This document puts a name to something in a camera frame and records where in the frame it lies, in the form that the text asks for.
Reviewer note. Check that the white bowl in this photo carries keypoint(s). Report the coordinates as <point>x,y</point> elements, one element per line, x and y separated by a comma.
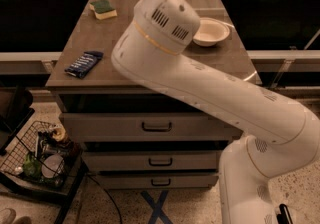
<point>210,32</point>

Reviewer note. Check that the grey drawer cabinet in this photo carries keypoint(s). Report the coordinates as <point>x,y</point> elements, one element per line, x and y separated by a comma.
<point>104,90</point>

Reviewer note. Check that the green item in basket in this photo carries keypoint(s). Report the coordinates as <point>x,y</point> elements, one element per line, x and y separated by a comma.
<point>31,166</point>

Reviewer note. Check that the black wire basket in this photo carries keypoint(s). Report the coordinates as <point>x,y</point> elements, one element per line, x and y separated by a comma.
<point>43,139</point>

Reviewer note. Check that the white cup in basket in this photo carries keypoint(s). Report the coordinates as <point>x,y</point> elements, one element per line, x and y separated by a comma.
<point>52,166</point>

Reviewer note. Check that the green yellow sponge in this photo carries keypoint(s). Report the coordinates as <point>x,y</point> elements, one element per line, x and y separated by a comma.
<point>103,9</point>

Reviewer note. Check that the blue tape cross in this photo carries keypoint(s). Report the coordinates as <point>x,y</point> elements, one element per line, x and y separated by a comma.
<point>157,207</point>

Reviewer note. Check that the blue snack bag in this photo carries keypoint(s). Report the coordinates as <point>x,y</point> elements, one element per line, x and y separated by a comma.
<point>83,64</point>

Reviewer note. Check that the black object on floor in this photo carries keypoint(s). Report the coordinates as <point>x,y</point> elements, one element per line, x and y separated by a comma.
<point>284,216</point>

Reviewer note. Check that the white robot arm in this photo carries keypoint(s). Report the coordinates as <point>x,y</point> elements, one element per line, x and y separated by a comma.
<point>280,135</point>

